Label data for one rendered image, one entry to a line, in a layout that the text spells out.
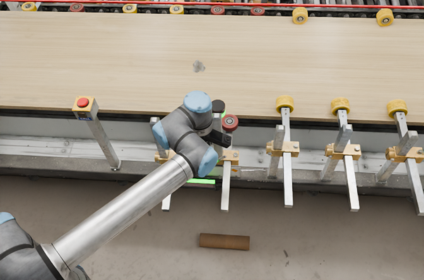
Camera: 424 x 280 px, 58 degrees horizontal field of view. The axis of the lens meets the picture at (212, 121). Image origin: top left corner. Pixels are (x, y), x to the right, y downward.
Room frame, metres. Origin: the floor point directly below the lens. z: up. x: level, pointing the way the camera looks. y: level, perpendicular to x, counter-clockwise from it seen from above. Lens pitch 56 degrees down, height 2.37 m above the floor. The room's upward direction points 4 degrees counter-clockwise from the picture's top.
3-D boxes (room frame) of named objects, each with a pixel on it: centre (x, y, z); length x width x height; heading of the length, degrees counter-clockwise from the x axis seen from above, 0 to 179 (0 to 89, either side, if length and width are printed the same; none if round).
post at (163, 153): (0.87, 0.23, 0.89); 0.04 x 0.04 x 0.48; 82
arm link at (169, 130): (0.69, 0.12, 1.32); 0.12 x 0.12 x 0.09; 40
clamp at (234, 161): (0.84, -0.04, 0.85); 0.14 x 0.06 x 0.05; 82
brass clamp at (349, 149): (0.77, -0.54, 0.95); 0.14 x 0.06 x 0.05; 82
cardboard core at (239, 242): (0.70, -0.02, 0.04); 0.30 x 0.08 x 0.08; 82
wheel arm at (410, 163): (0.72, -0.80, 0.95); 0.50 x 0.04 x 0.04; 172
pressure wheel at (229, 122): (0.99, -0.08, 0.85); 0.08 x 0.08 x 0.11
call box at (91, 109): (0.91, 0.49, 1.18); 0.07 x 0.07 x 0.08; 82
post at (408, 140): (0.73, -0.76, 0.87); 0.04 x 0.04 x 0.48; 82
